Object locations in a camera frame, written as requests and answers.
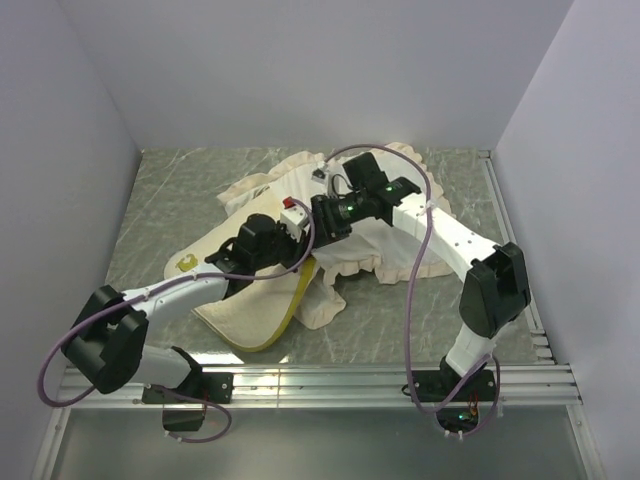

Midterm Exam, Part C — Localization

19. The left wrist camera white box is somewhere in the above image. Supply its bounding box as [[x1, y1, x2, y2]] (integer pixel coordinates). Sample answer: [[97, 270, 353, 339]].
[[279, 197, 310, 241]]

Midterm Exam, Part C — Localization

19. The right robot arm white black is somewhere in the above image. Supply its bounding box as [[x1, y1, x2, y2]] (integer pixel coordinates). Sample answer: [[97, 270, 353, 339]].
[[311, 152, 531, 400]]

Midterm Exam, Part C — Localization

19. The aluminium mounting rail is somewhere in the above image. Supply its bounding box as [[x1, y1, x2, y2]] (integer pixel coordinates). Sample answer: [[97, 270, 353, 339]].
[[53, 364, 584, 411]]

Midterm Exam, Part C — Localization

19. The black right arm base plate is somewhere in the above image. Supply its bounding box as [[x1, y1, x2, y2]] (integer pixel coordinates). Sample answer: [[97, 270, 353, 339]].
[[412, 368, 501, 440]]

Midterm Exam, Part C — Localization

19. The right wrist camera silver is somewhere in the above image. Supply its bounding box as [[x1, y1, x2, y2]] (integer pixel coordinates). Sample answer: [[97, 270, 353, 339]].
[[311, 161, 332, 187]]

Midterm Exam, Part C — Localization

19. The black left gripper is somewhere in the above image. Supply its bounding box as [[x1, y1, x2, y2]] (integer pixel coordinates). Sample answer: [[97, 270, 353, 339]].
[[253, 219, 314, 272]]

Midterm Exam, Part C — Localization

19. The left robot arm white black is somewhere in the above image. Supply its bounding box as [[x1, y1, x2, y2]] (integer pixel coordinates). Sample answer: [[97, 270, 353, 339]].
[[56, 206, 318, 402]]

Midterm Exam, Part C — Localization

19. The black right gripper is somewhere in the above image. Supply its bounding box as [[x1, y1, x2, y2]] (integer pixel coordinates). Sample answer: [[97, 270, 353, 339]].
[[303, 190, 369, 251]]

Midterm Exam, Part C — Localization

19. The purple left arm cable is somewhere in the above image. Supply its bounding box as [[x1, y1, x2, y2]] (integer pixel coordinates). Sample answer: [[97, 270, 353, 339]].
[[38, 199, 319, 444]]

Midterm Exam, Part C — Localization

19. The white pillowcase with peach ruffles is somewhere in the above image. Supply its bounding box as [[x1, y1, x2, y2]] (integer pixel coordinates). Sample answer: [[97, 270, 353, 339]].
[[215, 141, 454, 330]]

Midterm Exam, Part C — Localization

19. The cream pillow with yellow edge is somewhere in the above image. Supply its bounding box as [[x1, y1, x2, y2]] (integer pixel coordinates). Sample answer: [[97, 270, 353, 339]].
[[164, 214, 318, 352]]

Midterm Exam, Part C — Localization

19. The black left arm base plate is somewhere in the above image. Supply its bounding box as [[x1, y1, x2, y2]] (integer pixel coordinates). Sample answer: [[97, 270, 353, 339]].
[[141, 372, 234, 434]]

